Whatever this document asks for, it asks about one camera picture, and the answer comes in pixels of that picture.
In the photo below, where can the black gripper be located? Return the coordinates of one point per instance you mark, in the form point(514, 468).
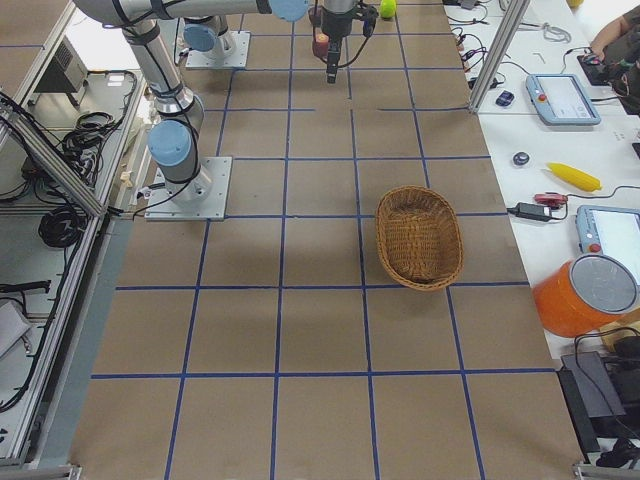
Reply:
point(334, 24)

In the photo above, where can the oval wicker basket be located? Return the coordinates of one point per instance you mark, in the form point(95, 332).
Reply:
point(418, 238)

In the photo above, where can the green apple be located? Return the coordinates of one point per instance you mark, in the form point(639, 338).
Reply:
point(387, 9)

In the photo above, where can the small blue device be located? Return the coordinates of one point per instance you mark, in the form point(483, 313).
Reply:
point(505, 99)

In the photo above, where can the round dark knob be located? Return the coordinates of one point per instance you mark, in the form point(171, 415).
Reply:
point(520, 159)

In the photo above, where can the far teach pendant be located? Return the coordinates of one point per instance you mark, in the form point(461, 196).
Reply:
point(560, 100)

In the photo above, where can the teach pendant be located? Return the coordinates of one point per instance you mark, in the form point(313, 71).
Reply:
point(560, 100)
point(609, 231)

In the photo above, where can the black power adapter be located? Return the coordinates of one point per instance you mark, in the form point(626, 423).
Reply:
point(530, 211)

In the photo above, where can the grey control box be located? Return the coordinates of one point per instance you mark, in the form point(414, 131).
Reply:
point(65, 74)

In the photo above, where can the yellow toy corn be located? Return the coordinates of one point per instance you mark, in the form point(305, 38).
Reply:
point(575, 177)

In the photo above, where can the small red device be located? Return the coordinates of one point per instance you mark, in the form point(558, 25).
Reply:
point(551, 199)

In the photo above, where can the person at desk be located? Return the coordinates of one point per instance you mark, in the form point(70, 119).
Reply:
point(613, 43)

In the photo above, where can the near teach pendant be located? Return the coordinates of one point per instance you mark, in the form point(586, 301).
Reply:
point(609, 231)

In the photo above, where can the orange cylinder container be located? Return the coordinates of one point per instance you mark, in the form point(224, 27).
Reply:
point(585, 294)

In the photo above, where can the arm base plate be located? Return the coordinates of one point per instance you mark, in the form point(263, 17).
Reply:
point(236, 60)
point(205, 197)

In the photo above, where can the aluminium frame post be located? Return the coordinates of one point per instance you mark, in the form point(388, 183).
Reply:
point(501, 41)

